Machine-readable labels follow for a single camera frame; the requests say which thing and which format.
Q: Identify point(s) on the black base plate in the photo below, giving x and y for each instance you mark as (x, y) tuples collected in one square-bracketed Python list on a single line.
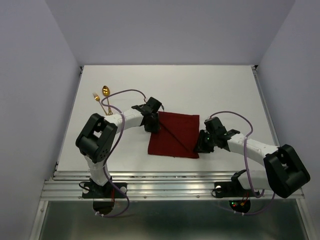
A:
[(229, 189), (91, 190)]

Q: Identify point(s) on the aluminium mounting rail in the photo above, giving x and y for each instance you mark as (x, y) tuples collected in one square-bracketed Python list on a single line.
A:
[(141, 186)]

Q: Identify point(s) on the dark red cloth napkin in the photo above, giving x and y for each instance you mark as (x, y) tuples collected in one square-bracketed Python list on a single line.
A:
[(177, 136)]

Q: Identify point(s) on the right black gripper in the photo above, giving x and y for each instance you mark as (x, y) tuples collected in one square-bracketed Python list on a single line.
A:
[(202, 148)]

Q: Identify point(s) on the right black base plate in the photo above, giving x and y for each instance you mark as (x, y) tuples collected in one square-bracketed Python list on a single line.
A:
[(229, 189)]

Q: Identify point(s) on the gold spoon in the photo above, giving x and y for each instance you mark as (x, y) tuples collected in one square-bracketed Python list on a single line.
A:
[(106, 93)]

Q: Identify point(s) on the gold fork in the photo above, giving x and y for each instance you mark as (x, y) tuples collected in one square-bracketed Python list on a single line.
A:
[(97, 99)]

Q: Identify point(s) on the right aluminium table edge rail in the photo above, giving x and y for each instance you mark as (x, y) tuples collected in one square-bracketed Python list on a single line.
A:
[(265, 106)]

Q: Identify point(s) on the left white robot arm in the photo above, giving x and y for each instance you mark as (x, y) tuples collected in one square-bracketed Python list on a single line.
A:
[(99, 138)]

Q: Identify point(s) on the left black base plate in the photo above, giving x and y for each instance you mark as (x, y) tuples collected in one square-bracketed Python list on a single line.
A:
[(91, 190)]

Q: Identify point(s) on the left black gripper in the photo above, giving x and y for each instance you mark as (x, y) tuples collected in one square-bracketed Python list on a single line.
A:
[(155, 128)]

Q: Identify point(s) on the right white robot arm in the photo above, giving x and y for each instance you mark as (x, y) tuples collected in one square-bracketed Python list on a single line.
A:
[(283, 173)]

